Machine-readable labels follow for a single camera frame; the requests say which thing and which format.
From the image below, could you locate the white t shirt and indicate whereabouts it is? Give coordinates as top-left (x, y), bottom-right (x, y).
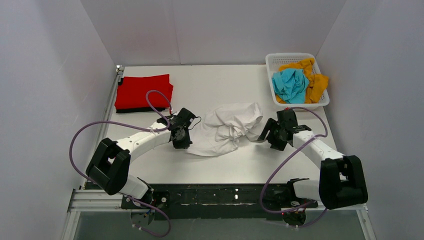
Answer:
top-left (186, 102), bottom-right (265, 157)

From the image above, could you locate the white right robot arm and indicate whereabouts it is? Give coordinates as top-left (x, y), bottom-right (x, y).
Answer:
top-left (258, 107), bottom-right (369, 213)

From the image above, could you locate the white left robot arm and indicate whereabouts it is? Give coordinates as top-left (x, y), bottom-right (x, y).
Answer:
top-left (85, 108), bottom-right (196, 200)

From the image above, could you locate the light blue crumpled t shirt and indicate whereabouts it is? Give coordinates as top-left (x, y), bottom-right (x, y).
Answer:
top-left (271, 68), bottom-right (309, 104)

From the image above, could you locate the white plastic basket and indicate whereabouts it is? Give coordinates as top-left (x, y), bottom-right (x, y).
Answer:
top-left (265, 52), bottom-right (330, 109)

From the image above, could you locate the mustard yellow crumpled t shirt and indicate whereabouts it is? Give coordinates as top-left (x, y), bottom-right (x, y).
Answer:
top-left (271, 58), bottom-right (329, 105)

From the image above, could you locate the red folded t shirt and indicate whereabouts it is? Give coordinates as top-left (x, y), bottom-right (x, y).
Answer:
top-left (114, 74), bottom-right (174, 111)

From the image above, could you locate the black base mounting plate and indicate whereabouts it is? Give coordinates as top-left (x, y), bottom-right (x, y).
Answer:
top-left (120, 183), bottom-right (319, 221)

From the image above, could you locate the aluminium frame rail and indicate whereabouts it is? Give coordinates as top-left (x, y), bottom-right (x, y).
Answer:
top-left (61, 65), bottom-right (125, 240)

